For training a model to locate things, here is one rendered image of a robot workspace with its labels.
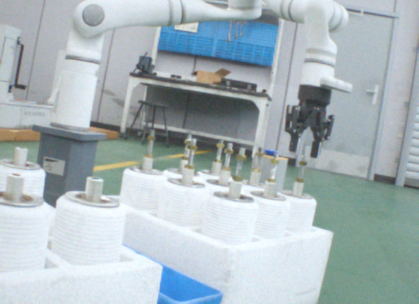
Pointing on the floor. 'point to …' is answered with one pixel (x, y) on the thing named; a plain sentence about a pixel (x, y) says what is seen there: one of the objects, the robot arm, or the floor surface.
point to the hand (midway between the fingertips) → (304, 150)
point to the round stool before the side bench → (148, 120)
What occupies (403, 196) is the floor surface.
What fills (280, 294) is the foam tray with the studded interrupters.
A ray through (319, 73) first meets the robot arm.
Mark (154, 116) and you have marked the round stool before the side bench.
